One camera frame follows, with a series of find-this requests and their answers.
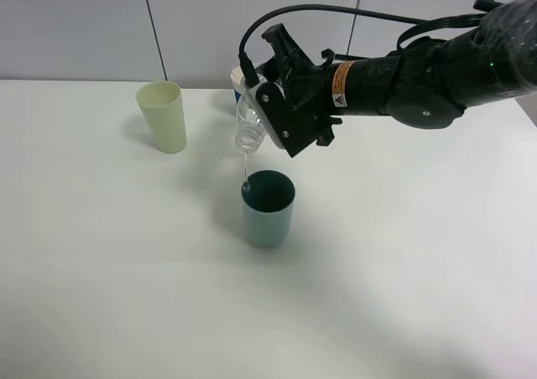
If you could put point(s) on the pale yellow-green plastic cup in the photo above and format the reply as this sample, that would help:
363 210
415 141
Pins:
162 108

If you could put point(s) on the blue sleeved paper cup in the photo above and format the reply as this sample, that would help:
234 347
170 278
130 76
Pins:
245 96

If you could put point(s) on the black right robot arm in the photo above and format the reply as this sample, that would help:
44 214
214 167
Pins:
438 70

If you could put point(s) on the teal plastic cup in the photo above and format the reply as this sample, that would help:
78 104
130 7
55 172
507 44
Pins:
267 208

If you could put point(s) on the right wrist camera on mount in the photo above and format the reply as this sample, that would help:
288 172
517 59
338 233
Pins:
287 130

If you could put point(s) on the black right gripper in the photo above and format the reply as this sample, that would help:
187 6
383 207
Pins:
306 86

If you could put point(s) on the clear green-label water bottle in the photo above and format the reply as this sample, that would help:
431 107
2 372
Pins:
250 135

